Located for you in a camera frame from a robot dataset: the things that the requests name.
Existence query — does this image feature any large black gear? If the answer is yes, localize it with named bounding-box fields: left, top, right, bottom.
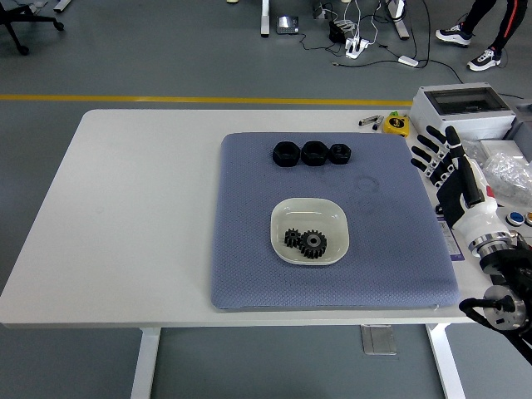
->
left=298, top=230, right=328, bottom=261

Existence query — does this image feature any white power strip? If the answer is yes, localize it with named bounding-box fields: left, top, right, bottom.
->
left=344, top=36, right=371, bottom=59

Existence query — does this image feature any person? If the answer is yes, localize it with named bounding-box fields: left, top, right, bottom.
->
left=435, top=0, right=527, bottom=72

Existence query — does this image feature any black floor cable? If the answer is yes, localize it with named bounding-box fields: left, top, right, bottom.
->
left=298, top=32, right=465, bottom=84

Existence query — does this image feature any black power adapter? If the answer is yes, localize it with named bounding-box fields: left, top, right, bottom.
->
left=328, top=20, right=347, bottom=43

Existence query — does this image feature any small black gear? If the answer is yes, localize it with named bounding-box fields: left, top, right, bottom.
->
left=283, top=227, right=303, bottom=249

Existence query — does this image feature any clear bubble wrap bag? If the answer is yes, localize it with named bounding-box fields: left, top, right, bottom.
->
left=481, top=151, right=532, bottom=208

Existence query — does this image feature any grey-blue box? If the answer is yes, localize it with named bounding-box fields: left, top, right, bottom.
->
left=505, top=101, right=532, bottom=158

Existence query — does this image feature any flat white box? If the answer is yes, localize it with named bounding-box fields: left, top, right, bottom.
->
left=480, top=140, right=527, bottom=161

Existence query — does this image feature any small black hex nut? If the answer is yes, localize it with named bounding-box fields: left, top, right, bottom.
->
left=328, top=143, right=353, bottom=165

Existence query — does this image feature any white box with coloured buttons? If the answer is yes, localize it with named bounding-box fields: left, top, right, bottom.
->
left=496, top=203, right=532, bottom=246

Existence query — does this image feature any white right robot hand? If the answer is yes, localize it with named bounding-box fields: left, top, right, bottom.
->
left=410, top=125, right=500, bottom=243

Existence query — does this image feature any black office chair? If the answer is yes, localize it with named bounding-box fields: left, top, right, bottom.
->
left=0, top=0, right=66, bottom=57

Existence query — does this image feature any yellow tape measure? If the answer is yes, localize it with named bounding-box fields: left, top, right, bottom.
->
left=382, top=111, right=411, bottom=137

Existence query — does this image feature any white square dish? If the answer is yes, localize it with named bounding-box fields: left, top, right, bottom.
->
left=270, top=197, right=350, bottom=266

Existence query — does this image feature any blue-grey textured mat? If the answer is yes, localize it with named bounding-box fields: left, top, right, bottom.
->
left=209, top=131, right=461, bottom=313

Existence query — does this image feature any white table leg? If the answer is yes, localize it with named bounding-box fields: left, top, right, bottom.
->
left=425, top=323, right=466, bottom=399
left=130, top=327, right=161, bottom=399

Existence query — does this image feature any purple-edged printed card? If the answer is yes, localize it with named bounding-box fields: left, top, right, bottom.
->
left=435, top=203, right=467, bottom=263

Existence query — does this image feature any large black hex nut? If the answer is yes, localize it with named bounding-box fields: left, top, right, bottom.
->
left=272, top=140, right=299, bottom=168
left=300, top=140, right=329, bottom=166

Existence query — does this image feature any grey metal floor plate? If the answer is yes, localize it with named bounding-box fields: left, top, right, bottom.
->
left=360, top=324, right=398, bottom=356

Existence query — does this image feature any grey electrical enclosure box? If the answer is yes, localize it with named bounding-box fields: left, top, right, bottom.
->
left=409, top=81, right=518, bottom=151

